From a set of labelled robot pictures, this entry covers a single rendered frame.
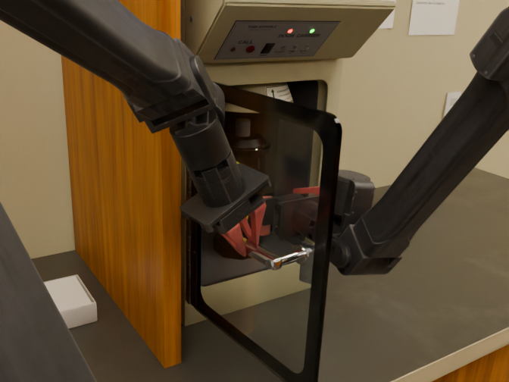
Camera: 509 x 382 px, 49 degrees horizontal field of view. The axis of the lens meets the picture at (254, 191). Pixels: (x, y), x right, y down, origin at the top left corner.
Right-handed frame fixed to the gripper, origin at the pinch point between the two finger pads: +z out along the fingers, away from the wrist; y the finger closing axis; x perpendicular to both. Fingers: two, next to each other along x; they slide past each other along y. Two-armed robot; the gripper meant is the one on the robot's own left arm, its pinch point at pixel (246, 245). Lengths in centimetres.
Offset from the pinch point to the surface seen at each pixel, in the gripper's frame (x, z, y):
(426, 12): -56, 24, -109
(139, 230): -22.7, 3.3, 6.2
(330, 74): -19.7, -1.3, -37.3
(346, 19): -10.8, -13.5, -35.7
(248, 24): -13.0, -20.4, -19.5
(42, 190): -66, 9, 11
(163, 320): -13.9, 13.6, 12.1
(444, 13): -56, 28, -117
